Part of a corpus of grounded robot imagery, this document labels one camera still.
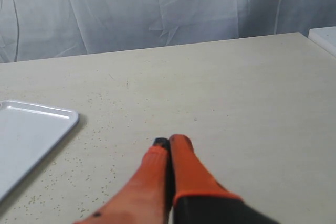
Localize spilled yellow grains on table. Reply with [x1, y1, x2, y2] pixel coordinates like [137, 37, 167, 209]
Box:
[20, 91, 137, 211]

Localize white wrinkled backdrop curtain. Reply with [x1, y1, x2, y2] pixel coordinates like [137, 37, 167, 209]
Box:
[1, 0, 335, 63]

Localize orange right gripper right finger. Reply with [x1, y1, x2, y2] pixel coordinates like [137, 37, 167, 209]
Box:
[169, 134, 275, 223]

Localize white rectangular plastic tray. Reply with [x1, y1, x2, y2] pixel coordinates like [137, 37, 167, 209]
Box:
[1, 100, 79, 199]

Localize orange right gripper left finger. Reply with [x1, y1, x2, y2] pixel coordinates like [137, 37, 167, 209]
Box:
[77, 137, 170, 223]

